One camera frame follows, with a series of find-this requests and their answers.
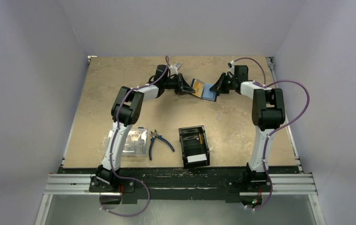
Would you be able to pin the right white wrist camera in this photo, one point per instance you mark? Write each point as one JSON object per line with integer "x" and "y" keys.
{"x": 231, "y": 66}

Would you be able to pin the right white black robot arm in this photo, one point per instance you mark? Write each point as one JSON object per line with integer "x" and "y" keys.
{"x": 268, "y": 114}

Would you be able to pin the orange credit card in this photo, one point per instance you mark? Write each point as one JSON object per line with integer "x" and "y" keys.
{"x": 198, "y": 87}

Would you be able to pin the black aluminium mounting rail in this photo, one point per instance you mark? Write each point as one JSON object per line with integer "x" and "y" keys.
{"x": 206, "y": 183}

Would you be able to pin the white card stack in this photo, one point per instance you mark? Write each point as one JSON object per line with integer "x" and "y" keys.
{"x": 196, "y": 158}

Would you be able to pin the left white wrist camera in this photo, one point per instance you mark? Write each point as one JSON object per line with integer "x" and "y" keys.
{"x": 174, "y": 69}

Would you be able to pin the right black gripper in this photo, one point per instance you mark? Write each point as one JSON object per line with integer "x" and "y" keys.
{"x": 225, "y": 82}

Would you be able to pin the black plastic card box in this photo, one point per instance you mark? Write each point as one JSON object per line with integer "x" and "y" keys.
{"x": 193, "y": 141}

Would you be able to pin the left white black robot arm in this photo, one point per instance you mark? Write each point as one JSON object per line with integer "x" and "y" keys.
{"x": 125, "y": 113}

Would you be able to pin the blue leather card holder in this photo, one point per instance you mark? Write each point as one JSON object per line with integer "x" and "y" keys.
{"x": 208, "y": 95}

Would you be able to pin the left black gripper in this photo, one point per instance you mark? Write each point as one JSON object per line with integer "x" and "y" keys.
{"x": 183, "y": 89}

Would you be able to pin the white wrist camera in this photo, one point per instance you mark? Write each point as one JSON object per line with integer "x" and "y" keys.
{"x": 231, "y": 66}
{"x": 174, "y": 69}

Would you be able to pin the clear plastic parts box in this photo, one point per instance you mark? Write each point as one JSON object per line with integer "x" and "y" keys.
{"x": 129, "y": 141}

